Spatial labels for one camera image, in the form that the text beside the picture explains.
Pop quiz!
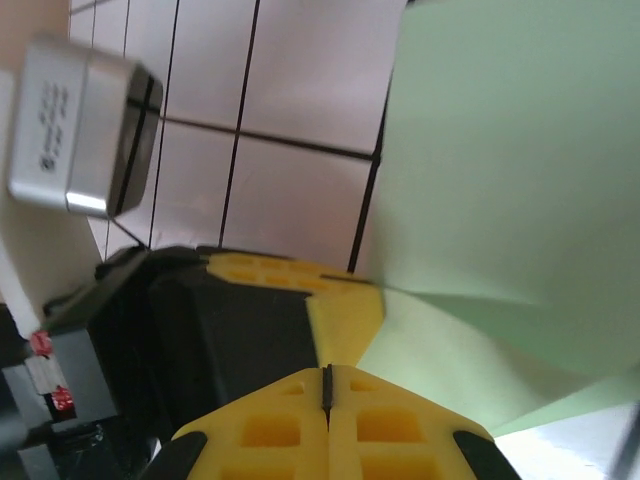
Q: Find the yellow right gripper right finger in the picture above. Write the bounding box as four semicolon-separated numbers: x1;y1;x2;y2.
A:
327;364;519;480

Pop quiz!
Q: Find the light green paper sheet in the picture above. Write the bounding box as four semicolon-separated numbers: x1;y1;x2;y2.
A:
357;0;640;439

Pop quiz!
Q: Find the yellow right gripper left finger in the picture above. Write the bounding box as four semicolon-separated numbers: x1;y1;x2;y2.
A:
149;366;332;480

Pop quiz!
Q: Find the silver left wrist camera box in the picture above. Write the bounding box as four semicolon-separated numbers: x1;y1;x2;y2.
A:
7;33;165;220

